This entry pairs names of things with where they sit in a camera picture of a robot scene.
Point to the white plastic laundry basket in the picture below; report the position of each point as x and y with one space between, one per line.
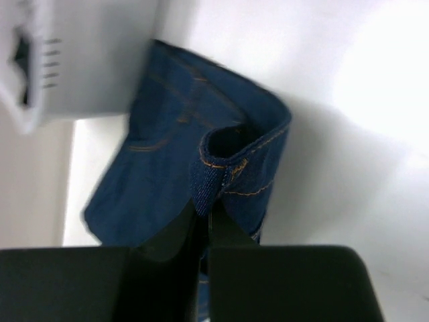
69 60

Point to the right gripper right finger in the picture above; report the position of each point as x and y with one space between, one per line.
285 285

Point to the dark blue denim trousers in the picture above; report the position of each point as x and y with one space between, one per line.
186 195

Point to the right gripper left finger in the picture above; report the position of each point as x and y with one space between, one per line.
100 281

